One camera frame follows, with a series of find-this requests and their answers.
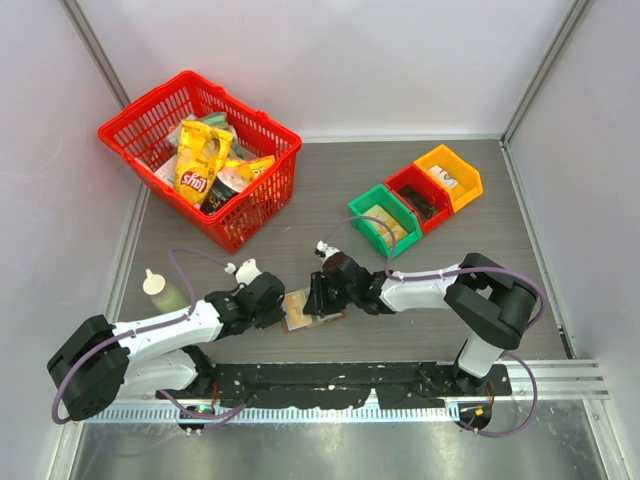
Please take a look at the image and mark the white cable duct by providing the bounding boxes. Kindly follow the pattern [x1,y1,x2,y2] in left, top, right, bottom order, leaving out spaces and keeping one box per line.
[88,403,459,424]

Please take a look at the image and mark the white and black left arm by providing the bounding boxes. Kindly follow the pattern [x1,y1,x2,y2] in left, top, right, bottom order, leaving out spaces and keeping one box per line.
[47,272,285,425]

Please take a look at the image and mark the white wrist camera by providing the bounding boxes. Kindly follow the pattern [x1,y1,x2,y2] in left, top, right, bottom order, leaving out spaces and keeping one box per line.
[314,241,345,272]
[224,259,262,285]

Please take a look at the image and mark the black and white cup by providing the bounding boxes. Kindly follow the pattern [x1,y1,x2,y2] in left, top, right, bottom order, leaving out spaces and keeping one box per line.
[200,167,249,216]

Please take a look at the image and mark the dark item in red bin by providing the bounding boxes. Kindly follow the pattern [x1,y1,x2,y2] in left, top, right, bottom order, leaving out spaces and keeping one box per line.
[399,185,448,222]

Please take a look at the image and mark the white label in yellow bin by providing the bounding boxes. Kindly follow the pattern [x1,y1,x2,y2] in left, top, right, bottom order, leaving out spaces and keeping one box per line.
[429,165,458,190]

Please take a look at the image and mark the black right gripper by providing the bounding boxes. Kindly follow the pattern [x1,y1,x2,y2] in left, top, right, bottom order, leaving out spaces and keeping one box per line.
[303,271,358,316]

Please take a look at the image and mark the red plastic bin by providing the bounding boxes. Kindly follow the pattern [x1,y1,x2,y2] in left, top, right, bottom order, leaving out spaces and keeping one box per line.
[384,164,454,236]

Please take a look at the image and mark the gold cards in green bin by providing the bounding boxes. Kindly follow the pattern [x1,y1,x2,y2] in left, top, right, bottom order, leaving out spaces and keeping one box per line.
[364,204,407,247]

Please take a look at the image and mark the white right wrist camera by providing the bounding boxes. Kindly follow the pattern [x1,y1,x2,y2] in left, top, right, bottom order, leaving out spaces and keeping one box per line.
[314,241,345,272]

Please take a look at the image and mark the gold credit card left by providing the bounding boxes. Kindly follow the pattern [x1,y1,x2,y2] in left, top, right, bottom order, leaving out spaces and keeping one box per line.
[283,289,313,331]

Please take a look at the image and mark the brown leather card holder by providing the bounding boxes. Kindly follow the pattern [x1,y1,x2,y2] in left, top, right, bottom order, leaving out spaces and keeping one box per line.
[282,288,346,332]

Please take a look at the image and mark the green plastic bin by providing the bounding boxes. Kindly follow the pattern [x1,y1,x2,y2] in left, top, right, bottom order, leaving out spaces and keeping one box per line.
[349,184,423,257]

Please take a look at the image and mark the green snack packet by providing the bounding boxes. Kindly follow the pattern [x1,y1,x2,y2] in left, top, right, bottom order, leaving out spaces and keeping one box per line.
[199,112,229,130]

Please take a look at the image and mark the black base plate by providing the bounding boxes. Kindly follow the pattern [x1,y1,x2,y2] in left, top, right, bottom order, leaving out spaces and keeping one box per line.
[168,362,512,410]

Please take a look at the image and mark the yellow plastic bin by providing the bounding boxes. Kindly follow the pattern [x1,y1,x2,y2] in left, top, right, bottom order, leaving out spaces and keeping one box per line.
[414,144,484,213]

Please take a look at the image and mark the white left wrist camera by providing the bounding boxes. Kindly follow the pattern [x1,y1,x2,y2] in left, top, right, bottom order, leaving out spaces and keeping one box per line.
[224,259,262,285]

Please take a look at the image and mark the yellow snack packet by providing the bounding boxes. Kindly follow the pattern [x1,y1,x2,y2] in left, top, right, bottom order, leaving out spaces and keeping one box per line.
[225,155,275,183]

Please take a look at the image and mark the red plastic shopping basket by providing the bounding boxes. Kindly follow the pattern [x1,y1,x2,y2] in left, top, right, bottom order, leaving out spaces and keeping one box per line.
[98,70,302,253]

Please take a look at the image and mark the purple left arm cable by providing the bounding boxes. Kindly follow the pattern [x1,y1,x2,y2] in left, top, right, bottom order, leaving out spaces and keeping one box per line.
[52,248,249,431]

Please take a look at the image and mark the yellow Lays chips bag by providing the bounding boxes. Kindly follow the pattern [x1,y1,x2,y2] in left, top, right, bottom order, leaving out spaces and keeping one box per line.
[174,120,234,207]

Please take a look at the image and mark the green squeeze bottle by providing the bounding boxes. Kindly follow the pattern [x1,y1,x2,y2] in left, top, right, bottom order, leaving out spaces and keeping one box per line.
[142,268,190,314]

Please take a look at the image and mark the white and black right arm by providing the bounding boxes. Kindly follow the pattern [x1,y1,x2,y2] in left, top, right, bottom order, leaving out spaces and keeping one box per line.
[303,250,546,395]

